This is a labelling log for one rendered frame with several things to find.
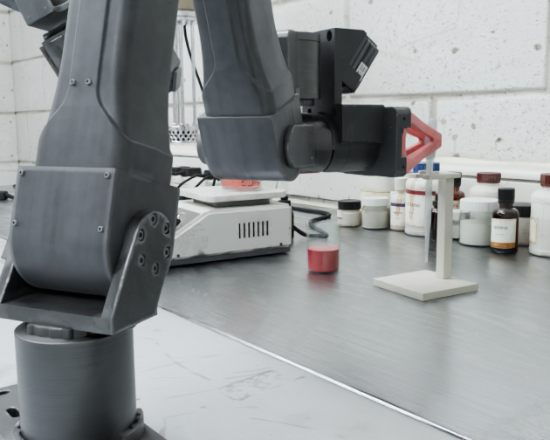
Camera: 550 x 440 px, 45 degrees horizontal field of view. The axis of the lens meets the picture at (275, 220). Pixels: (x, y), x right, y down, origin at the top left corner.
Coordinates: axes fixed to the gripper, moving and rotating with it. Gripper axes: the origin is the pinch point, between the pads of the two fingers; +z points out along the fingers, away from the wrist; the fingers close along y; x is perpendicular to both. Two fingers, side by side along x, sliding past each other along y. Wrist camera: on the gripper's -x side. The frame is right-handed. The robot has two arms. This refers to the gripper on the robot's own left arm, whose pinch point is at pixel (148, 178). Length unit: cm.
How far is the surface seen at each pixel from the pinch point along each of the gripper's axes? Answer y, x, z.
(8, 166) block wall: 194, 158, 17
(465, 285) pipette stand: -12.1, -31.7, 21.7
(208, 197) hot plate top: 2.2, -4.7, 6.1
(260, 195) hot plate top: 6.0, -9.9, 9.9
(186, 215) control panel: 2.0, -0.8, 7.1
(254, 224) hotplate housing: 3.6, -7.9, 12.6
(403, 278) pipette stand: -10.1, -25.5, 19.7
